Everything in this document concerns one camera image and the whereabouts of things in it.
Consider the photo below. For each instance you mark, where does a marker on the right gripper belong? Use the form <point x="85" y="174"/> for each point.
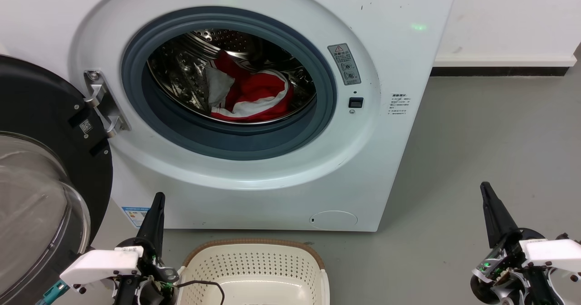
<point x="504" y="273"/>

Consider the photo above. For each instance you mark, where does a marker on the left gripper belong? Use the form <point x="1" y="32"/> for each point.
<point x="154" y="291"/>

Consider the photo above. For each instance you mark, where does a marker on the grey cloth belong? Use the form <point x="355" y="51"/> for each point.
<point x="219" y="86"/>

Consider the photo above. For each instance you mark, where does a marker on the red and white garment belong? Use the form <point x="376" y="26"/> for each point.
<point x="254" y="89"/>

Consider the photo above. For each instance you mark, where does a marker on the cream plastic laundry basket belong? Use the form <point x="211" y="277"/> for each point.
<point x="254" y="264"/>

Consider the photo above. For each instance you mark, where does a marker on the stainless steel washing machine drum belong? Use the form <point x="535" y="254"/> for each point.
<point x="181" y="69"/>

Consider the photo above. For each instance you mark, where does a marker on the black washer door with glass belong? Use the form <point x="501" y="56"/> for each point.
<point x="41" y="100"/>

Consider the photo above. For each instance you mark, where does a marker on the blue energy label sticker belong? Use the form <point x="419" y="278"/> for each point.
<point x="134" y="216"/>

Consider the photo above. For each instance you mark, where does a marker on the grey rubber door gasket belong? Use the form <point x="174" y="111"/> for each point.
<point x="227" y="144"/>

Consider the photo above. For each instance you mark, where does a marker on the QR code sticker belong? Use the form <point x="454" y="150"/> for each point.
<point x="86" y="126"/>

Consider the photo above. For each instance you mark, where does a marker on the white front-load washing machine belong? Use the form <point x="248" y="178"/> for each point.
<point x="386" y="159"/>

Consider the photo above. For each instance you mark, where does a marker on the metal door hinge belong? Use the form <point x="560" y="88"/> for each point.
<point x="97" y="97"/>

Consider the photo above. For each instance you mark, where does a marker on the black baseboard strip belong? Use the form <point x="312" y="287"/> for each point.
<point x="499" y="71"/>

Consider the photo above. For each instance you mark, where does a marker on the white text sticker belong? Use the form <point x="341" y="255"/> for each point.
<point x="400" y="104"/>

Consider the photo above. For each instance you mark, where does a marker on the round filter cover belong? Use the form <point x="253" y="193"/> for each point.
<point x="333" y="220"/>

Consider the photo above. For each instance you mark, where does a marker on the black door latch socket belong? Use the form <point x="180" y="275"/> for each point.
<point x="356" y="102"/>

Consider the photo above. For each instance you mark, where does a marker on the grey warning label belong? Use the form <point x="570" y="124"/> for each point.
<point x="345" y="64"/>

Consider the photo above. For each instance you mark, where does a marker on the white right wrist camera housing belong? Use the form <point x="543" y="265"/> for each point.
<point x="553" y="253"/>

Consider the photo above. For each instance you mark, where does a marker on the white wall ledge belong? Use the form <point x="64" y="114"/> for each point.
<point x="504" y="60"/>

